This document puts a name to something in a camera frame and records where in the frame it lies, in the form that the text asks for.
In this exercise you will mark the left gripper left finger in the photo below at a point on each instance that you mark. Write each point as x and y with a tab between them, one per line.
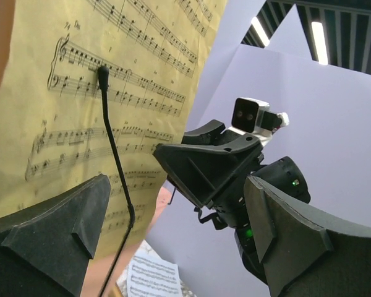
45	249

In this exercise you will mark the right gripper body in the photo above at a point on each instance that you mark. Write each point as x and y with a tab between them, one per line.
231	210

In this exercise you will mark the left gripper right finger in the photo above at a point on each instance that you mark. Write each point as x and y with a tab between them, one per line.
306	251

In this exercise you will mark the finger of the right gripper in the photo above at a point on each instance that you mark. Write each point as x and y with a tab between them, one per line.
204	135
206	174

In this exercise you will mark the white sheet music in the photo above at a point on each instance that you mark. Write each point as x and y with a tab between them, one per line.
148	275

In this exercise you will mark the yellow sheet music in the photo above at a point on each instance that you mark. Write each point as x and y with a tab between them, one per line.
52	134

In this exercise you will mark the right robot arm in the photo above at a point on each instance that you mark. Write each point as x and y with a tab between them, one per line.
282	174

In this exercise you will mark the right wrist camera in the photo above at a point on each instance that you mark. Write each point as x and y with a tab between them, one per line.
252	116

